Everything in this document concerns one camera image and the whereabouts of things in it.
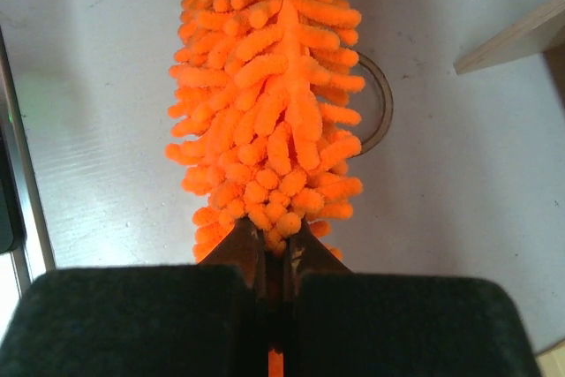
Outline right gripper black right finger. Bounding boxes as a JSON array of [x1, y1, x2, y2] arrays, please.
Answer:
[[283, 226, 540, 376]]

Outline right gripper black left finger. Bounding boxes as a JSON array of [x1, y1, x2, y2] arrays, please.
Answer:
[[1, 219, 267, 376]]

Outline orange microfiber duster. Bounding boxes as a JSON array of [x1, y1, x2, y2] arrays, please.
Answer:
[[164, 0, 366, 377]]

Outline wooden bookshelf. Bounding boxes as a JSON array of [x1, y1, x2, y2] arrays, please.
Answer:
[[454, 0, 564, 75]]

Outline clear tape ring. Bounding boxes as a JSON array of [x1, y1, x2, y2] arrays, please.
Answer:
[[355, 50, 394, 153]]

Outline aluminium front rail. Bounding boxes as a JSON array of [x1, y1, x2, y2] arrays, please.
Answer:
[[1, 41, 56, 295]]

